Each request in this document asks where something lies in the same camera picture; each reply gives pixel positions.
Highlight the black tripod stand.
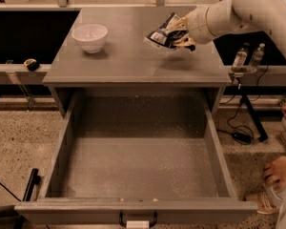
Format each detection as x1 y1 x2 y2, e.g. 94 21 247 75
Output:
233 73 268 142

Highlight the black yellow tape measure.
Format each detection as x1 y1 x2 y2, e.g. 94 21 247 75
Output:
24 58 40 72

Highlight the person's hand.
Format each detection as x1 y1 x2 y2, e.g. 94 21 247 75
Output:
262 156 286 193

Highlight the grey cabinet counter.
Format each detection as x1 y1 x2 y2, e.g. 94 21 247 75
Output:
42 6 232 118

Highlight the black power adapter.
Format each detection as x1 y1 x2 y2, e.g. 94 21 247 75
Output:
232 131 252 145

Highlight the blue chip bag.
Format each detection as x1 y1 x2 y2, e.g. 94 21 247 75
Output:
144 12 191 51

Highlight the black drawer handle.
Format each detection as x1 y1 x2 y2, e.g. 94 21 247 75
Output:
119 213 157 229

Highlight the clear bottle white cap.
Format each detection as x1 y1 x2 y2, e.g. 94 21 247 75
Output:
247 43 265 73

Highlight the grey open drawer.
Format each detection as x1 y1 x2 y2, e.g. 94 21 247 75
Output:
15 92 256 225

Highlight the white sneaker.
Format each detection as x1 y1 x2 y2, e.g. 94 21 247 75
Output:
245 192 282 215

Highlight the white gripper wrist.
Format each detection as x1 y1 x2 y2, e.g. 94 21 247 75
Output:
171 7 214 52

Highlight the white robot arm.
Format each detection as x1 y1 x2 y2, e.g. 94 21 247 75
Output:
170 0 286 59

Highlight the white ceramic bowl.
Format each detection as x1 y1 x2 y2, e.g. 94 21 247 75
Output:
71 24 108 53

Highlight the black bar at left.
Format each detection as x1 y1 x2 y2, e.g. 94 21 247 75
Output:
23 168 41 201

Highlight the clear bottle dark cap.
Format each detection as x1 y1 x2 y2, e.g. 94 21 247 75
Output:
232 43 250 72

